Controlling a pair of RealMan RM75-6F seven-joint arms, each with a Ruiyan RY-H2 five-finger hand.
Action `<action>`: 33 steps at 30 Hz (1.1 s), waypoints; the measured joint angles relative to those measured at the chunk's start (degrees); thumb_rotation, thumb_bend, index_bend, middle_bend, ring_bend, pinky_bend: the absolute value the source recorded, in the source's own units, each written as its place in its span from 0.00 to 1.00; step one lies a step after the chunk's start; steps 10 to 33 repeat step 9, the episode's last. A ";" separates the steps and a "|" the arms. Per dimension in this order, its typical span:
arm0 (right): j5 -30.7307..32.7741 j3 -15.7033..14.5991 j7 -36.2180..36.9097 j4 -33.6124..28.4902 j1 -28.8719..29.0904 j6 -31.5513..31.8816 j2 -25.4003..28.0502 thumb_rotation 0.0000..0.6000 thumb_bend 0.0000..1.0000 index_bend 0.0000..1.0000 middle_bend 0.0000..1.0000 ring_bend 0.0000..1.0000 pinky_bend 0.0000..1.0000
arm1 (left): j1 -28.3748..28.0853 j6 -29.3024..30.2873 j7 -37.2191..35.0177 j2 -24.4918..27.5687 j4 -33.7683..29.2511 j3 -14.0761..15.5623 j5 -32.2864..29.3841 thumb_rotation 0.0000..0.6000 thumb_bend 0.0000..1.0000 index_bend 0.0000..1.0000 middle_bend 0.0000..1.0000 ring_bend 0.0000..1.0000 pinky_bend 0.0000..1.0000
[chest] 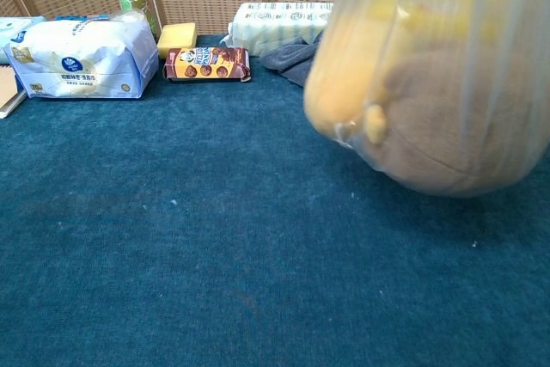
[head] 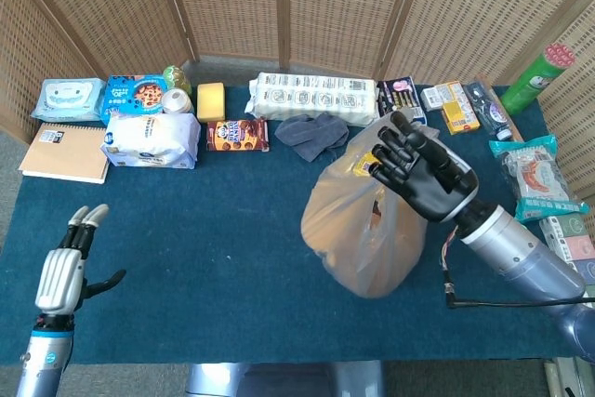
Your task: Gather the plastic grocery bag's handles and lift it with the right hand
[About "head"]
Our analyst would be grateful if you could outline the woven folding screen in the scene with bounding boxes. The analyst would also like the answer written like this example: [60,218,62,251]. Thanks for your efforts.
[0,0,595,205]

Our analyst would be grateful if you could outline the yellow snack package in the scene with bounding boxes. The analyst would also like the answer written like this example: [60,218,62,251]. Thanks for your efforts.
[350,148,380,179]

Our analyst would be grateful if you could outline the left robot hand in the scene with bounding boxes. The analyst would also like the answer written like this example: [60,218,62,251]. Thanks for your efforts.
[34,204,127,317]

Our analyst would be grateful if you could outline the multicolour boxed set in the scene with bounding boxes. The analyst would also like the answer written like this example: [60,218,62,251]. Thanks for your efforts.
[538,213,595,286]

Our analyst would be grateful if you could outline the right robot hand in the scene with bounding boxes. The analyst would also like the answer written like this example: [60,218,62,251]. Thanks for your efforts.
[370,111,480,223]

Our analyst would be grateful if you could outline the teal white food package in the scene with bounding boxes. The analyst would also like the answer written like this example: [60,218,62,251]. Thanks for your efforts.
[487,134,591,226]

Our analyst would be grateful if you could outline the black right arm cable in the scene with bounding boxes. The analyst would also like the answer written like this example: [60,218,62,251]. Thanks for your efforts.
[439,224,595,311]

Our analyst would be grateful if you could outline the white tape roll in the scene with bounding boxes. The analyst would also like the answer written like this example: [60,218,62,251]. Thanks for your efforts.
[161,87,194,114]

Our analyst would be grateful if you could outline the dark blister pack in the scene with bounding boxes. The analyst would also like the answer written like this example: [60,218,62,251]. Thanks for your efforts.
[463,81,515,141]

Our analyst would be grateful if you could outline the brown panda biscuit box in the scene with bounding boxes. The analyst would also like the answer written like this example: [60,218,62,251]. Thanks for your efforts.
[205,118,271,153]

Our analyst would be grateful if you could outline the grey cloth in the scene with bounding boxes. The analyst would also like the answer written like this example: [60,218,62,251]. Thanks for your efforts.
[274,112,350,164]

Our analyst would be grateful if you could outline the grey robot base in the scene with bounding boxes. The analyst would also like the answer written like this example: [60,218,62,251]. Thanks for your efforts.
[185,362,387,397]

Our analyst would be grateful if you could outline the white blue tissue pack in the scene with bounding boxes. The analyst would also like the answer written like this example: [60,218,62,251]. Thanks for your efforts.
[99,112,202,170]

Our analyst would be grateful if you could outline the small white box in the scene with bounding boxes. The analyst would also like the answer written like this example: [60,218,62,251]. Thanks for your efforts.
[420,86,443,112]

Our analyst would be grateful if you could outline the brown spiral notebook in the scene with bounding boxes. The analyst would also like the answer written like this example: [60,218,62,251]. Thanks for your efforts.
[18,122,112,184]

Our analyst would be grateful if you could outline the light blue wet wipes pack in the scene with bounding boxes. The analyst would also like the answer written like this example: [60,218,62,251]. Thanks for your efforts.
[30,77,107,122]

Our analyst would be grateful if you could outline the blue table cover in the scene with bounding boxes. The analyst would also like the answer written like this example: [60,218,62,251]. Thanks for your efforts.
[0,84,588,365]

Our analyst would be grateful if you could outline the brown plush toy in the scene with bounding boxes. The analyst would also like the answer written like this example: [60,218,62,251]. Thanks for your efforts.
[366,201,427,298]

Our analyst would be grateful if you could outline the long white roll pack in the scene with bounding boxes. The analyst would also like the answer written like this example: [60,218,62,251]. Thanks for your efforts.
[245,72,381,128]

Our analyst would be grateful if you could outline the green bottle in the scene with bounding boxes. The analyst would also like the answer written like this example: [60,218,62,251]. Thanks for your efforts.
[161,65,192,96]

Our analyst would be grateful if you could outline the clear plastic bag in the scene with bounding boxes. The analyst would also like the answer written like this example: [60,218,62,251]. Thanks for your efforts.
[300,118,441,299]

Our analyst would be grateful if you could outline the black pink snack package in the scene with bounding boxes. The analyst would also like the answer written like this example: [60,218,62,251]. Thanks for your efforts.
[376,74,429,127]

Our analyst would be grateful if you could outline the pale yellow white box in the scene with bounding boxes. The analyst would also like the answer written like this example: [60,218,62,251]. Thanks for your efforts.
[434,81,471,108]

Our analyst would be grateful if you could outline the green cylinder can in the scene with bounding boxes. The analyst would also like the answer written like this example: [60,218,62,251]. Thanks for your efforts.
[499,42,576,115]

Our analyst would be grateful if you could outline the yellow sponge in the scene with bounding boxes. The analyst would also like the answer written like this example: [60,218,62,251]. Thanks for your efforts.
[196,82,227,123]

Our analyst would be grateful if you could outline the blue cookie box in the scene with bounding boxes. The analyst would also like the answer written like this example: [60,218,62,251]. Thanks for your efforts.
[99,73,166,120]

